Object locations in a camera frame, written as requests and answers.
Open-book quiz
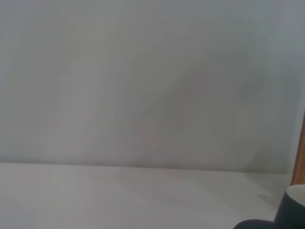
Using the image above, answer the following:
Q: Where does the black cup with white interior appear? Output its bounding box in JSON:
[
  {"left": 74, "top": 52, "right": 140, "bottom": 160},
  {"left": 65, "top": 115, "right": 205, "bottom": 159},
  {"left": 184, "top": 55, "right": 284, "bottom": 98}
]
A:
[{"left": 232, "top": 184, "right": 305, "bottom": 229}]

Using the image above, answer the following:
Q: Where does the wooden dispenser stand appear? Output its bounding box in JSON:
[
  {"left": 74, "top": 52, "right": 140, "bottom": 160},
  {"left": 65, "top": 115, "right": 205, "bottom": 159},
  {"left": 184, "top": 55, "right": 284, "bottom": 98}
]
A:
[{"left": 291, "top": 110, "right": 305, "bottom": 186}]

